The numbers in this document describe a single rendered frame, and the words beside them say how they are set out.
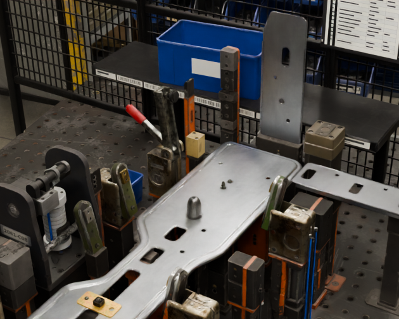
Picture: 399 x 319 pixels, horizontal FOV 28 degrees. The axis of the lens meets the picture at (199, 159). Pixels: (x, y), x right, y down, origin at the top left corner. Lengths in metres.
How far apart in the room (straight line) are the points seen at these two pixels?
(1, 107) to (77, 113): 1.69
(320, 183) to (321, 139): 0.13
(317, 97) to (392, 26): 0.28
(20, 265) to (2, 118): 2.85
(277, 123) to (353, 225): 0.41
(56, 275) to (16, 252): 0.14
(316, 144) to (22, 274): 0.79
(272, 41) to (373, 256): 0.64
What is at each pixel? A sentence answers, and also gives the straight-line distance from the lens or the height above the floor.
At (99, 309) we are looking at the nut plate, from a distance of 1.54.
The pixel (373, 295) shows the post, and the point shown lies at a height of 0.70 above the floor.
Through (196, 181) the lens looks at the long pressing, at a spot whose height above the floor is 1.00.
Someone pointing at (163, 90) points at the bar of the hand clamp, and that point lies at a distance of 1.82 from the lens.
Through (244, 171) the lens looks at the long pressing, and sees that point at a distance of 1.91.
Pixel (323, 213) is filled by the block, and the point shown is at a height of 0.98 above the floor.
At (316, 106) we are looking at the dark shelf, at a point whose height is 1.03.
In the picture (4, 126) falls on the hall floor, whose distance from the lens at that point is 4.30.
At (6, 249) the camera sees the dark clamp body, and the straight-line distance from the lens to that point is 1.59.
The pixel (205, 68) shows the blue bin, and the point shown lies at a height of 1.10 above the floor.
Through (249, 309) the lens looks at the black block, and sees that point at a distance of 1.69.
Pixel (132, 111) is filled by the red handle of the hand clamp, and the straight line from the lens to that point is 1.89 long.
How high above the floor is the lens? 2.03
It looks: 32 degrees down
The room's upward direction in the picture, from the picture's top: 1 degrees counter-clockwise
